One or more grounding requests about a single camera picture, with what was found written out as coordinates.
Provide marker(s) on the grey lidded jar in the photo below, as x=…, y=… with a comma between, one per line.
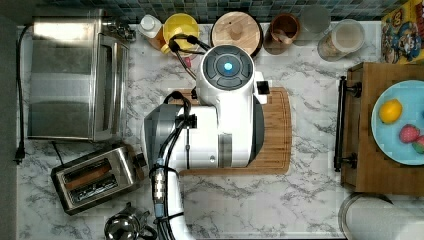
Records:
x=314, y=20

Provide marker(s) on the red strawberry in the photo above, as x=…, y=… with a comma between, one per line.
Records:
x=409, y=133

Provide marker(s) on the silver toaster oven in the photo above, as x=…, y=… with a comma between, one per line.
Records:
x=78, y=77

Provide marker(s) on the yellow mug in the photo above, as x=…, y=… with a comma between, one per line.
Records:
x=179, y=23

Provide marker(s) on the yellow lemon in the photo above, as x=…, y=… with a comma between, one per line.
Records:
x=390, y=111

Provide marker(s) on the clear cereal jar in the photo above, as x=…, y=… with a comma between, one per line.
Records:
x=346, y=37

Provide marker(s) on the white-capped bottle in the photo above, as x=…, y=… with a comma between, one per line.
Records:
x=151, y=28

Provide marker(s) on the brown wooden cup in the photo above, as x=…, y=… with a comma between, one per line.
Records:
x=281, y=33

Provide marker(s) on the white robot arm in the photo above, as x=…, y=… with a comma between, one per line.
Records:
x=221, y=125

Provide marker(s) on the light blue plate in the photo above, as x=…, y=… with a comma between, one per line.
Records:
x=410, y=94

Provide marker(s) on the round metal pot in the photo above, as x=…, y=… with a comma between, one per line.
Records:
x=375, y=217

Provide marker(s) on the red green fruit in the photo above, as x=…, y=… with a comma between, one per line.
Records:
x=418, y=145

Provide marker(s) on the metal kettle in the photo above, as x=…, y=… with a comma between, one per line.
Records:
x=129, y=224

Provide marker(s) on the round wooden lid canister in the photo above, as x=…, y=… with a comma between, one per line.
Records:
x=239, y=29

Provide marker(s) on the colourful cereal box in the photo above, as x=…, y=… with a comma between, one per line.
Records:
x=402, y=39

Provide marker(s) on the wooden tray with handle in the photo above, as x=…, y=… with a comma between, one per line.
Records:
x=362, y=164

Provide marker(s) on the pink cup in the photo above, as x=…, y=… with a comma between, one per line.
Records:
x=191, y=61

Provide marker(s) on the silver two-slot toaster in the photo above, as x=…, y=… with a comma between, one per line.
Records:
x=98, y=177

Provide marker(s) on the bamboo cutting board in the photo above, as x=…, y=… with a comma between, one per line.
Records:
x=274, y=156

